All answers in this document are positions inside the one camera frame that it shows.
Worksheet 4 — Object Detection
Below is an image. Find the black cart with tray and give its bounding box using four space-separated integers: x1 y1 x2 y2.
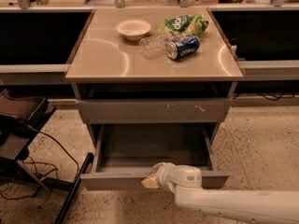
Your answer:
0 89 93 224

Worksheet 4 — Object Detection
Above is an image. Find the black cable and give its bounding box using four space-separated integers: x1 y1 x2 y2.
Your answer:
0 121 81 202

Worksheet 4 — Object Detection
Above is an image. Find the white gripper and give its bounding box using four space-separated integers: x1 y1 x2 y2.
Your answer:
141 162 176 193

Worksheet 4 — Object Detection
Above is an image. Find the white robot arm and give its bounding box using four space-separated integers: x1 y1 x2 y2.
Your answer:
141 162 299 224

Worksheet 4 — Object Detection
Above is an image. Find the grey left counter frame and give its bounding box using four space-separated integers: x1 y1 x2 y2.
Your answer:
0 7 94 84

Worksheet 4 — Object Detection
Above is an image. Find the grey top drawer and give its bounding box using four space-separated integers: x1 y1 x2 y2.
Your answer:
76 98 232 124

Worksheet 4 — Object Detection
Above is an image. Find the grey drawer cabinet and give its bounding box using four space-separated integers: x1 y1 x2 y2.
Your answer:
65 7 243 139

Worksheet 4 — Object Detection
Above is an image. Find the white bowl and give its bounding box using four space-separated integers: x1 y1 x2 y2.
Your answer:
116 19 151 41

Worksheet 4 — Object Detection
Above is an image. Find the clear plastic bottle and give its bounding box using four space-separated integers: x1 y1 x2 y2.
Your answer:
139 32 181 59

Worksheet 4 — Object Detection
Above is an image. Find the grey right counter frame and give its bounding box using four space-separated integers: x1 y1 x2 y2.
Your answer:
209 5 299 81

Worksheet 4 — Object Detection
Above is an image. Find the blue soda can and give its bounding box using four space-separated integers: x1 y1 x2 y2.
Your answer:
166 35 200 60

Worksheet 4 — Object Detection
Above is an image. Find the grey drawer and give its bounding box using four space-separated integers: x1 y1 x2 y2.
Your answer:
81 123 229 190
76 98 232 124

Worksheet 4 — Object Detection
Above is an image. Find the green chip bag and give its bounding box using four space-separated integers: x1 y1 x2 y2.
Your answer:
158 14 209 35

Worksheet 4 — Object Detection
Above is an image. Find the grey counter frame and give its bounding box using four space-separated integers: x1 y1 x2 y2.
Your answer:
209 5 299 81
0 7 94 84

